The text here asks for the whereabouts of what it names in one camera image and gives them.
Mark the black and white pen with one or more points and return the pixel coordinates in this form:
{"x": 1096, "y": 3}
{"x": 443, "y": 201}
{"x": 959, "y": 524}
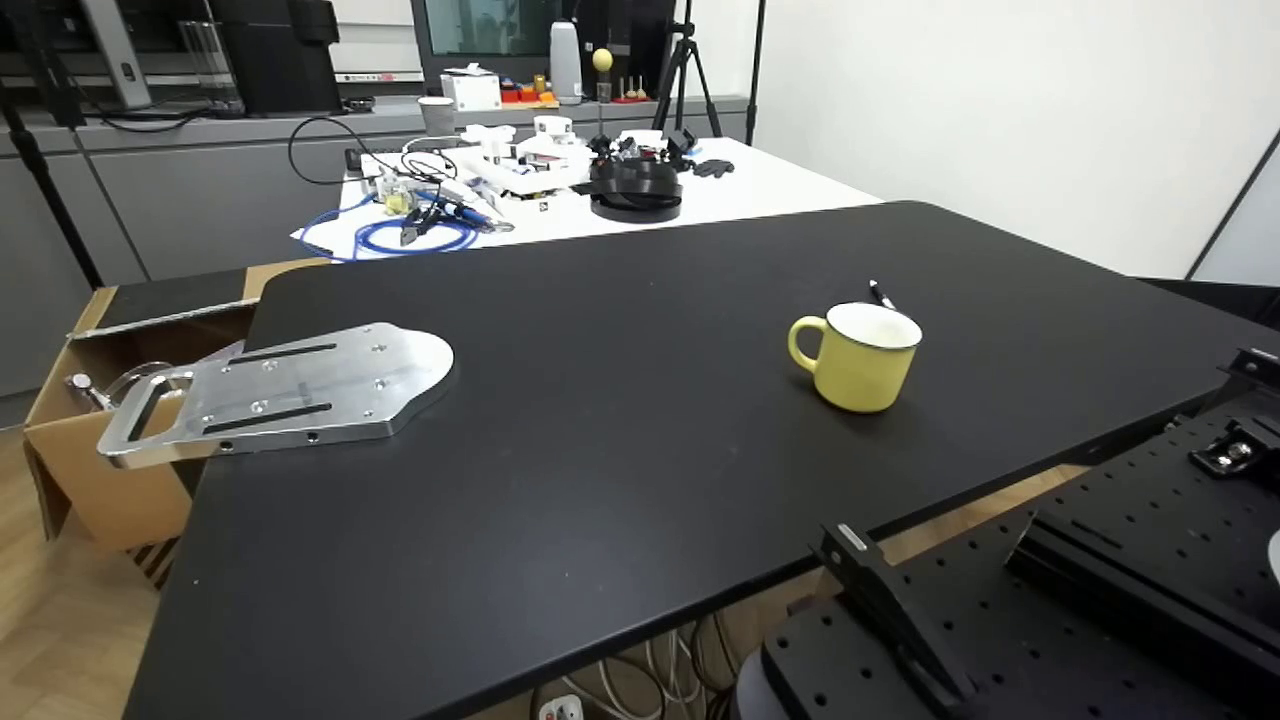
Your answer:
{"x": 878, "y": 288}

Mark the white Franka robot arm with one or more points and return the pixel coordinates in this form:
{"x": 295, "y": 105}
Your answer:
{"x": 1272, "y": 557}

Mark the yellow enamel mug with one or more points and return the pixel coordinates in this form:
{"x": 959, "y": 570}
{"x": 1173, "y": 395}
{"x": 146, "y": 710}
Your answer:
{"x": 864, "y": 366}

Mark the black round headset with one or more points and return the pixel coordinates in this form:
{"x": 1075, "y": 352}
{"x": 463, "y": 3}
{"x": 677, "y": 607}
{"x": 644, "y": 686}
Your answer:
{"x": 638, "y": 185}

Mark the white table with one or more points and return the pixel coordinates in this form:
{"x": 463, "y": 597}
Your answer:
{"x": 775, "y": 192}

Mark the white electronics clutter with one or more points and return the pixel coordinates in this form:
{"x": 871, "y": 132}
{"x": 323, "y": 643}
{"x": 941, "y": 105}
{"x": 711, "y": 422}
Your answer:
{"x": 534, "y": 160}

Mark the small red items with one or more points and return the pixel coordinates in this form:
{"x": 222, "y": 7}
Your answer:
{"x": 524, "y": 96}

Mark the small yellow ball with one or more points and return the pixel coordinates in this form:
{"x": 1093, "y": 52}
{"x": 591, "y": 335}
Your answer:
{"x": 601, "y": 61}

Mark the white cylinder speaker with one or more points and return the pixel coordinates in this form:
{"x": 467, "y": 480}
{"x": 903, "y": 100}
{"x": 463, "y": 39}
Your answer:
{"x": 565, "y": 61}

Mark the slanted black pole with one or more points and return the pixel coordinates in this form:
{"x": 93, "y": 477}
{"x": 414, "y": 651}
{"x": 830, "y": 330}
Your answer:
{"x": 757, "y": 65}

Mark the small white box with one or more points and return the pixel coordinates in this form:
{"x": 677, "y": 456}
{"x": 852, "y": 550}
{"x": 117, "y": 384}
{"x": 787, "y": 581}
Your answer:
{"x": 470, "y": 90}

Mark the black table clamp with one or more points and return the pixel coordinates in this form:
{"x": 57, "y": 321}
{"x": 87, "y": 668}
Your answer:
{"x": 884, "y": 601}

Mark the dark framed screen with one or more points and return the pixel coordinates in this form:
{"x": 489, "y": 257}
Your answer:
{"x": 481, "y": 25}

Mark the black flat sheet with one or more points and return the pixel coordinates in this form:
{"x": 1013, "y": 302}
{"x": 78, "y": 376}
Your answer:
{"x": 172, "y": 302}

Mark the black computer case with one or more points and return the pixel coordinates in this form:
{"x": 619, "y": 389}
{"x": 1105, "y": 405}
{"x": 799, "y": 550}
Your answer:
{"x": 273, "y": 52}

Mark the black perforated breadboard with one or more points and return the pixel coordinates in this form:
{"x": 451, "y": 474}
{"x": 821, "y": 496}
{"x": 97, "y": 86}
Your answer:
{"x": 1064, "y": 643}

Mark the large open cardboard box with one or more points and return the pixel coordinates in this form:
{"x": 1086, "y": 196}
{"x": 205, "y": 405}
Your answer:
{"x": 105, "y": 492}

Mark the black low box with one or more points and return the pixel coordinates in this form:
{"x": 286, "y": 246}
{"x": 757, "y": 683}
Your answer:
{"x": 1213, "y": 302}

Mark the thin black tripod stand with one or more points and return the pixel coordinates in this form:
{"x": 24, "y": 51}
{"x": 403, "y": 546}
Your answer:
{"x": 52, "y": 201}

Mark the framed flat panel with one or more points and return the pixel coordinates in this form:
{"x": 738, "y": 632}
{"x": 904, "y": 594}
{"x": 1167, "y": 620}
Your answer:
{"x": 1253, "y": 225}

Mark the black camera tripod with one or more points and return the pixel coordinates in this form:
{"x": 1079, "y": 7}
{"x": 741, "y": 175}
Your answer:
{"x": 686, "y": 52}

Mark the black rail block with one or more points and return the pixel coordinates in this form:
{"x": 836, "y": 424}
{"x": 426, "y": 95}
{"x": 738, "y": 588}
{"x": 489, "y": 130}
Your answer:
{"x": 1135, "y": 574}

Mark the black metal mount bracket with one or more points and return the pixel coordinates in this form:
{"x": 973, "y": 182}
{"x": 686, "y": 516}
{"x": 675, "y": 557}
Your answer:
{"x": 1243, "y": 447}

